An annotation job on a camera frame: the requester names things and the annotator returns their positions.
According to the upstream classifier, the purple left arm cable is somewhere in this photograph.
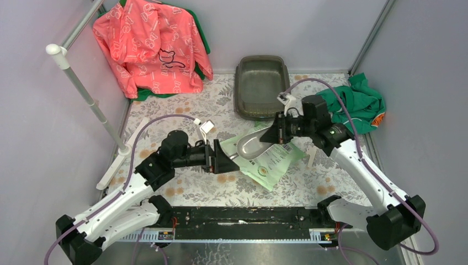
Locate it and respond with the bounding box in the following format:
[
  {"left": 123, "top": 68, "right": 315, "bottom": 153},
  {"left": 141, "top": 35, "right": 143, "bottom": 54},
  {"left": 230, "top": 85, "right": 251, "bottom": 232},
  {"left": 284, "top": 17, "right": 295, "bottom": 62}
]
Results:
[{"left": 44, "top": 114, "right": 202, "bottom": 265}]

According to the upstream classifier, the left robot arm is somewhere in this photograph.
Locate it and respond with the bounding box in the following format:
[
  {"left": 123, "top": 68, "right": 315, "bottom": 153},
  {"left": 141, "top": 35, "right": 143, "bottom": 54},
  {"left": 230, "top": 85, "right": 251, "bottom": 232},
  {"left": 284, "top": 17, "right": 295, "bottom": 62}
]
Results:
[{"left": 56, "top": 130, "right": 240, "bottom": 264}]

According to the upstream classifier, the crumpled green garment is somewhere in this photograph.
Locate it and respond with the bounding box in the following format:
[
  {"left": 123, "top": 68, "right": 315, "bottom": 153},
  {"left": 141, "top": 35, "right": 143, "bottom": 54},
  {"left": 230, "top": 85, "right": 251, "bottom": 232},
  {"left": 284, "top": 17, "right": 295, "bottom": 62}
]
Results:
[{"left": 317, "top": 73, "right": 386, "bottom": 135}]

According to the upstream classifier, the beige bag sealing clip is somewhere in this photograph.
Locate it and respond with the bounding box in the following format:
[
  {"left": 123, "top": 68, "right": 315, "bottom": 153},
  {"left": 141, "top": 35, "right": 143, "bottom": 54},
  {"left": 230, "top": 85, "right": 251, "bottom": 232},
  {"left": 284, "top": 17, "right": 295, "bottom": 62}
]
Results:
[{"left": 306, "top": 146, "right": 317, "bottom": 168}]

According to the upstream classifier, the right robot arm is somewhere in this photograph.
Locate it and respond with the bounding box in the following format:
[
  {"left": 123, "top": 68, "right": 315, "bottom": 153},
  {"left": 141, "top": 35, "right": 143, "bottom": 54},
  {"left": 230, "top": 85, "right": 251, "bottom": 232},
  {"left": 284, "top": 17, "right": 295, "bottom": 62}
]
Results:
[{"left": 259, "top": 96, "right": 426, "bottom": 250}]

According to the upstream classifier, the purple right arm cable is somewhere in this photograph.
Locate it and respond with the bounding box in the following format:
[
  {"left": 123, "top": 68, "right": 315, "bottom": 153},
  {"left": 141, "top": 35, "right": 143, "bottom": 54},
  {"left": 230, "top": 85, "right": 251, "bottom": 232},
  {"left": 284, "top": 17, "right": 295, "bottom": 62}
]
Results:
[{"left": 283, "top": 77, "right": 439, "bottom": 265}]

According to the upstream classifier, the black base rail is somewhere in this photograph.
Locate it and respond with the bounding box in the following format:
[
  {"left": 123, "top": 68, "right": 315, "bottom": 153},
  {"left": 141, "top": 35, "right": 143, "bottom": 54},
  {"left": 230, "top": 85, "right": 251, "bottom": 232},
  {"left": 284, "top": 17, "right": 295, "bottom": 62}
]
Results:
[{"left": 150, "top": 206, "right": 339, "bottom": 241}]

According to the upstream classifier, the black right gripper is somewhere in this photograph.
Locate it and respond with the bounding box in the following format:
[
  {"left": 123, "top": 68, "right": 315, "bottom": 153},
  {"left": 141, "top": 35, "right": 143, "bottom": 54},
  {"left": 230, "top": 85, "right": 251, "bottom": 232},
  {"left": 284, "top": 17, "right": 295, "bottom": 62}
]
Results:
[{"left": 260, "top": 110, "right": 315, "bottom": 144}]

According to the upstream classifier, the metal litter scoop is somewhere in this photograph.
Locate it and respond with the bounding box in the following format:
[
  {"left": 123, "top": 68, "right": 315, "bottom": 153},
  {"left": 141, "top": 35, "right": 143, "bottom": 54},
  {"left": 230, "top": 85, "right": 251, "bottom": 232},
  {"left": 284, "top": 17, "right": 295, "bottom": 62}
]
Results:
[{"left": 229, "top": 128, "right": 273, "bottom": 160}]

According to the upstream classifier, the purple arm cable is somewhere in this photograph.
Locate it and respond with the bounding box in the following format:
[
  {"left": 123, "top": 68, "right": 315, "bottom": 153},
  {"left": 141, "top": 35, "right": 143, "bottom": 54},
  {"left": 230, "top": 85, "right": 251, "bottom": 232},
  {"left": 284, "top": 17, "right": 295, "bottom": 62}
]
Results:
[
  {"left": 283, "top": 77, "right": 439, "bottom": 265},
  {"left": 44, "top": 114, "right": 202, "bottom": 265}
]

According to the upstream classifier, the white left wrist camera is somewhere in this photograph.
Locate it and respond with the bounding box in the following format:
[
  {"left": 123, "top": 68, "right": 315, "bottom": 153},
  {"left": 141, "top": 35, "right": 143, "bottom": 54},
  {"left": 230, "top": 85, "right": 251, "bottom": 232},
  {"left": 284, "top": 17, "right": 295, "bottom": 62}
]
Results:
[{"left": 199, "top": 120, "right": 215, "bottom": 134}]

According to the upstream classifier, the pink hooded jacket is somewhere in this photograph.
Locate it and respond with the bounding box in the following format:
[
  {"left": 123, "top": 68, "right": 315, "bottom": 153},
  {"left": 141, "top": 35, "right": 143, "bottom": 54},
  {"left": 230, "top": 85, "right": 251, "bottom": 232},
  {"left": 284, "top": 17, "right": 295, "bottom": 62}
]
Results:
[{"left": 92, "top": 0, "right": 214, "bottom": 99}]

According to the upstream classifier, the white clothes rack pole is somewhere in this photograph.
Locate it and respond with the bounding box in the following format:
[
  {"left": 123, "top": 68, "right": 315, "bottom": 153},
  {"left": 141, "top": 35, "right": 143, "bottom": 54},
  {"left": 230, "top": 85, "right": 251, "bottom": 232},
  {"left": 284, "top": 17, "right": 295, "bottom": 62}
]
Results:
[{"left": 45, "top": 43, "right": 150, "bottom": 191}]

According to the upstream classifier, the green cat litter bag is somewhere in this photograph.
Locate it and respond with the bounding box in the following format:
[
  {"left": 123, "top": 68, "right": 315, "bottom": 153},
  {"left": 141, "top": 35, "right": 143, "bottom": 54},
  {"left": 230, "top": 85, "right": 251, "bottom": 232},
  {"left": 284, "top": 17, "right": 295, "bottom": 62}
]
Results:
[{"left": 221, "top": 122, "right": 306, "bottom": 191}]

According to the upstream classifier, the grey plastic litter box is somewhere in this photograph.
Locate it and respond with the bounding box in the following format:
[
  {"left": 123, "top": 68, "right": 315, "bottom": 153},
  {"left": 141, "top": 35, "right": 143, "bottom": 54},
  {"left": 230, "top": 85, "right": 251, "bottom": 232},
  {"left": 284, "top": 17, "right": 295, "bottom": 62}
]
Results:
[{"left": 233, "top": 55, "right": 290, "bottom": 121}]

